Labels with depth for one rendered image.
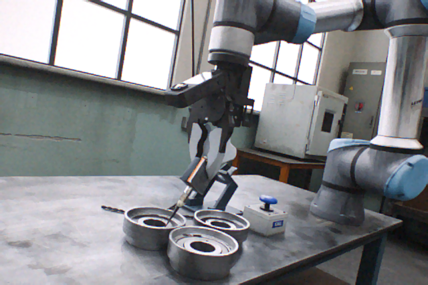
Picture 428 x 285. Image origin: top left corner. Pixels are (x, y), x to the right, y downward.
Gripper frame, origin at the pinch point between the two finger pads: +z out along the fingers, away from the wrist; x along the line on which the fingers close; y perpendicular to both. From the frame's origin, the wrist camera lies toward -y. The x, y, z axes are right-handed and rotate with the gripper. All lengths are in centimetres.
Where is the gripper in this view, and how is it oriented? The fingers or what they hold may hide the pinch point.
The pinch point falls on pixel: (201, 169)
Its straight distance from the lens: 55.9
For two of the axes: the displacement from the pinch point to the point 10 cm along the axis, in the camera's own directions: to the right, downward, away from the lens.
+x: -7.2, -1.8, 6.7
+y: 6.7, 0.5, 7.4
